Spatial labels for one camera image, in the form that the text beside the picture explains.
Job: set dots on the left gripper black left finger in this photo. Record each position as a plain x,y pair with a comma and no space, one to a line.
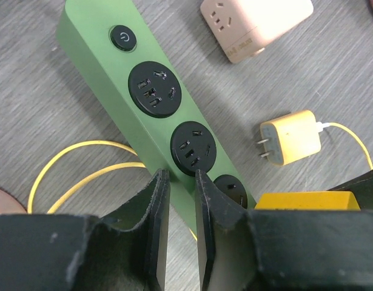
124,250

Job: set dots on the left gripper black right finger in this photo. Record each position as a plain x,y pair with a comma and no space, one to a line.
240,249

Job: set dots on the yellow cube socket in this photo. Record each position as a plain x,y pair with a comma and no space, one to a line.
320,200

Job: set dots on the yellow charger plug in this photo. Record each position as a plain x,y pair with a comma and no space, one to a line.
290,138

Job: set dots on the green power strip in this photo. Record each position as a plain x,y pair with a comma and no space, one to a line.
123,64

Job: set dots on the pink cube socket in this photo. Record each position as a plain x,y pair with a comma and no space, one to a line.
244,28

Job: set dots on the round pink power socket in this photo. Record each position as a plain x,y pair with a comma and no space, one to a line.
9,205

